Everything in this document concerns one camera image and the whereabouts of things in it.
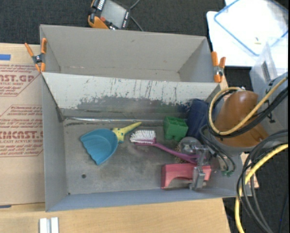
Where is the brown cardboard board red print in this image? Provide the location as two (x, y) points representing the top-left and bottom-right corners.
(0, 42), (47, 209)

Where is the blue scoop with yellow handle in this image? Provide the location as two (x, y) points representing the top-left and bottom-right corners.
(80, 121), (143, 166)

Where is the brown speckled sponge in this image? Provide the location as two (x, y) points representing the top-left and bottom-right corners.
(174, 146), (193, 164)

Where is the grey metal bin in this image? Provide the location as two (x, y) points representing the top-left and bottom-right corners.
(39, 24), (243, 213)

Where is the dark blue cloth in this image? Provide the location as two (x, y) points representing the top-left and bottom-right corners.
(184, 98), (215, 141)

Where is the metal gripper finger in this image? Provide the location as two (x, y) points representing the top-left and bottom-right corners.
(189, 166), (207, 191)
(195, 145), (210, 166)

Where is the clear round glass thing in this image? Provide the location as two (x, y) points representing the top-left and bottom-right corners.
(179, 136), (202, 155)

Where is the purple brush with white bristles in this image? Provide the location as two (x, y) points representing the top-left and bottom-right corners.
(129, 129), (199, 165)

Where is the green plastic block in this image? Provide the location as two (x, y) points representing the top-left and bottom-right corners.
(163, 116), (189, 142)

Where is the red arched block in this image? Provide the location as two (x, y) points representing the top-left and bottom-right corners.
(160, 163), (212, 190)

